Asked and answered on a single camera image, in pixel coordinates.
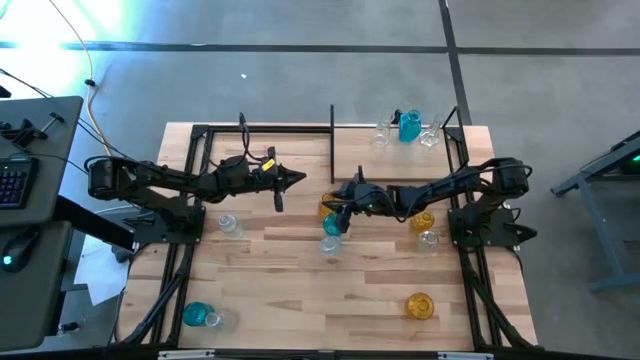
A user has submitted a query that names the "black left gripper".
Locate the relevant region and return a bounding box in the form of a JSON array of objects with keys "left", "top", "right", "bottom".
[{"left": 215, "top": 146, "right": 307, "bottom": 213}]

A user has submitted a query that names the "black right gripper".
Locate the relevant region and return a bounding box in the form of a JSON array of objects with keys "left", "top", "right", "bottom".
[{"left": 323, "top": 166, "right": 396, "bottom": 235}]

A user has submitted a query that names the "yellow ribbed glass vase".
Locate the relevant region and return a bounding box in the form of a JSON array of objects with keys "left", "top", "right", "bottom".
[
  {"left": 410, "top": 209, "right": 436, "bottom": 233},
  {"left": 319, "top": 192, "right": 337, "bottom": 219}
]

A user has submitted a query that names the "teal cylindrical glass vase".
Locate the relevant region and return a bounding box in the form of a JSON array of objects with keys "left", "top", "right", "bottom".
[{"left": 322, "top": 212, "right": 346, "bottom": 237}]

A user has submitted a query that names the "clear square ribbed glass vase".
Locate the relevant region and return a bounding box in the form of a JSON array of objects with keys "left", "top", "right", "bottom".
[{"left": 318, "top": 234, "right": 343, "bottom": 257}]

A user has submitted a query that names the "teal textured glass vase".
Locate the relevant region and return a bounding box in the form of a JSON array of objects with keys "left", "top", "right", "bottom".
[
  {"left": 398, "top": 108, "right": 423, "bottom": 144},
  {"left": 181, "top": 301, "right": 215, "bottom": 328}
]

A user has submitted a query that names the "clear conical glass vase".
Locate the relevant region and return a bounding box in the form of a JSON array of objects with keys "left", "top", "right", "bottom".
[{"left": 418, "top": 113, "right": 446, "bottom": 148}]

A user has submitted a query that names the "yellow honeycomb glass vase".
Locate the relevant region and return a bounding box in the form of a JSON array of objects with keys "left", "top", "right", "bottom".
[{"left": 405, "top": 292, "right": 436, "bottom": 321}]

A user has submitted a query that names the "clear diamond-cut conical vase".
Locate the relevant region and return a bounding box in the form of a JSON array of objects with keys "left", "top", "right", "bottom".
[{"left": 204, "top": 307, "right": 240, "bottom": 334}]

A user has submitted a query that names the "white paper sheet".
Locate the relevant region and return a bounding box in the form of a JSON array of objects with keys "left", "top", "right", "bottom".
[{"left": 73, "top": 233, "right": 135, "bottom": 307}]

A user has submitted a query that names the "dark grey desk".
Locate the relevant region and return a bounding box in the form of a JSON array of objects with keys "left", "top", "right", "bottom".
[{"left": 0, "top": 94, "right": 85, "bottom": 351}]

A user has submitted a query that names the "grey metal table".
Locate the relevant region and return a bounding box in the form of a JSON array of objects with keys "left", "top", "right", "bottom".
[{"left": 549, "top": 128, "right": 640, "bottom": 292}]

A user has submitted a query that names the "black desk clamp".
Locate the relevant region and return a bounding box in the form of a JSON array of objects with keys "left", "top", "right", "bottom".
[{"left": 0, "top": 112, "right": 66, "bottom": 149}]

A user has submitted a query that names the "black keyboard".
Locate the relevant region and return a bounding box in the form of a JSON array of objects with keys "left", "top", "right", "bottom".
[{"left": 0, "top": 157, "right": 40, "bottom": 210}]

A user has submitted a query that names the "black computer mouse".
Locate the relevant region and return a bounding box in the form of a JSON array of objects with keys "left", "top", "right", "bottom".
[{"left": 0, "top": 229, "right": 40, "bottom": 274}]

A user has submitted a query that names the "wooden shelf with black frame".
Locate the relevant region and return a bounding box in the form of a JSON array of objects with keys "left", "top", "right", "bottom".
[{"left": 328, "top": 103, "right": 471, "bottom": 184}]

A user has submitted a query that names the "black aluminium rig frame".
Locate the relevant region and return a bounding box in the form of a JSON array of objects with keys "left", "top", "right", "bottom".
[{"left": 107, "top": 122, "right": 539, "bottom": 360}]

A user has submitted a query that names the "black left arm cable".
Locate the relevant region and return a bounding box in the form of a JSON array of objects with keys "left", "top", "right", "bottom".
[{"left": 207, "top": 112, "right": 266, "bottom": 169}]

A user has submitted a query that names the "silver metal bracket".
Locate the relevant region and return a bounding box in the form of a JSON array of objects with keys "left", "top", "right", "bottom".
[
  {"left": 157, "top": 349, "right": 217, "bottom": 360},
  {"left": 437, "top": 351, "right": 496, "bottom": 360}
]

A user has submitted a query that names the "black floor cable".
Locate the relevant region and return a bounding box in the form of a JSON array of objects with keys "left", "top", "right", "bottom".
[{"left": 0, "top": 67, "right": 154, "bottom": 179}]

